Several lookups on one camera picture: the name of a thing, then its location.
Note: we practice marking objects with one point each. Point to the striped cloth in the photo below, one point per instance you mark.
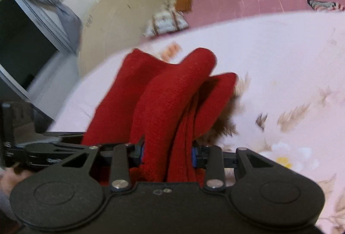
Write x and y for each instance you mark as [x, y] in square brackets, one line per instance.
[323, 5]

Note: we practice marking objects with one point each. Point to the orange cushion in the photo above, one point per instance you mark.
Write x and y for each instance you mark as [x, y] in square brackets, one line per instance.
[184, 3]

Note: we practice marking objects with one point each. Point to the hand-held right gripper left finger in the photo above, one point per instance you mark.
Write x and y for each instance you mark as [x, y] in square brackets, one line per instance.
[141, 154]

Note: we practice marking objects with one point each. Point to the red knitted garment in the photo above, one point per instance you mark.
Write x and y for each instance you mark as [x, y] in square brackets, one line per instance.
[161, 102]

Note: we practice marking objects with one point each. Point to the floral patterned pillow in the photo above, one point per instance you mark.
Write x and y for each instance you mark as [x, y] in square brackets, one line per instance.
[167, 21]

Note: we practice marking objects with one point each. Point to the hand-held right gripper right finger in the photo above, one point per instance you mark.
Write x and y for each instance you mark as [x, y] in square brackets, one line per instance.
[193, 156]

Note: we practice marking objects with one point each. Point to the dark glass sliding door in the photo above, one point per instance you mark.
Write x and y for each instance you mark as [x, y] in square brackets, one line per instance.
[21, 42]

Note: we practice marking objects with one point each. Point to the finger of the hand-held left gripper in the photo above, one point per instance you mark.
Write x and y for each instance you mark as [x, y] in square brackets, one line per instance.
[48, 154]

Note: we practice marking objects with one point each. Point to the person's left hand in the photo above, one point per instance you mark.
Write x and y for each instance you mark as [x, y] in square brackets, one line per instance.
[12, 180]

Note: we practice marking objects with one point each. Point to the cream round headboard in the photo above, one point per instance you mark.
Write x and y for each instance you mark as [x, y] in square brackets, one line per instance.
[116, 13]

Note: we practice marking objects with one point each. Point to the white floral blanket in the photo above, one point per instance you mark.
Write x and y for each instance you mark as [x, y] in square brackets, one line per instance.
[283, 61]

